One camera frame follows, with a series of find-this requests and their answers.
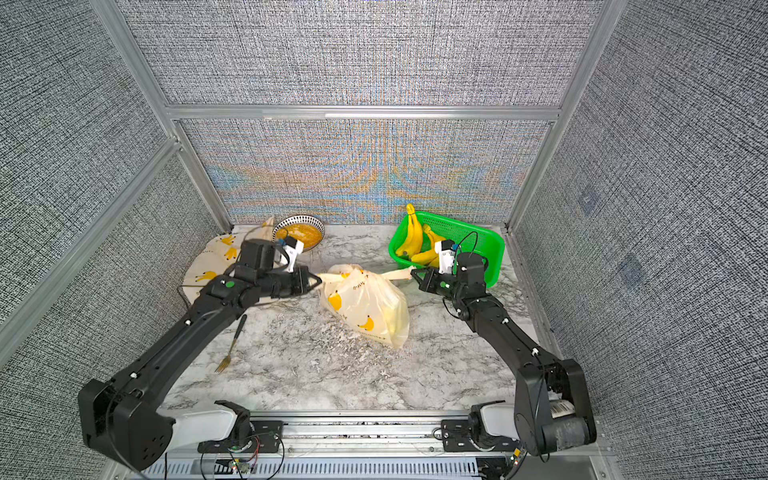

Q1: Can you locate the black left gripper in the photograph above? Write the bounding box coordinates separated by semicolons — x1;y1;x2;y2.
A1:
258;266;324;300

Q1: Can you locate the yellow banana bunch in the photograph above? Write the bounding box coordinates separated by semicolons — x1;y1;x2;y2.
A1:
410;225;445;266
395;203;423;259

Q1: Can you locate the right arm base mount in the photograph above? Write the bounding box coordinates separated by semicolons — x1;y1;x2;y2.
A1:
433;401;521;452

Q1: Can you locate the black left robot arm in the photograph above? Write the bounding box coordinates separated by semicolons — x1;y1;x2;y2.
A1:
77;239;322;472

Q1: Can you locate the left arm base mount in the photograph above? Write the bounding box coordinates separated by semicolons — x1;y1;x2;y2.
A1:
197;400;284;454

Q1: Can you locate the patterned bowl with yellow food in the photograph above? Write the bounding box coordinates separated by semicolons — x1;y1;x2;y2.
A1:
273;215;325;251

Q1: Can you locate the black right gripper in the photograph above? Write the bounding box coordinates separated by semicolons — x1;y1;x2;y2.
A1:
413;266;469;305

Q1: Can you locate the green plastic basket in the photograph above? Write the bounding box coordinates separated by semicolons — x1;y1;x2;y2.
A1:
388;210;505;288

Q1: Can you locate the banana print plastic bag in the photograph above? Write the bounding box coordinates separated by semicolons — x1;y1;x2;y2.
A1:
179;216;275;306
319;264;413;349

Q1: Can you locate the aluminium enclosure frame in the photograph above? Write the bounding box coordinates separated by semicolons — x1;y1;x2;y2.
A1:
1;1;627;363

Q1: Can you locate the aluminium front rail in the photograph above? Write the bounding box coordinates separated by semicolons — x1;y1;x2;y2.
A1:
107;410;613;480

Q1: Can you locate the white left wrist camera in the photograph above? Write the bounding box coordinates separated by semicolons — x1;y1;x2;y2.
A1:
281;235;304;273

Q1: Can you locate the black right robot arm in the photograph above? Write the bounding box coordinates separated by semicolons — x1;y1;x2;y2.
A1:
410;253;597;456

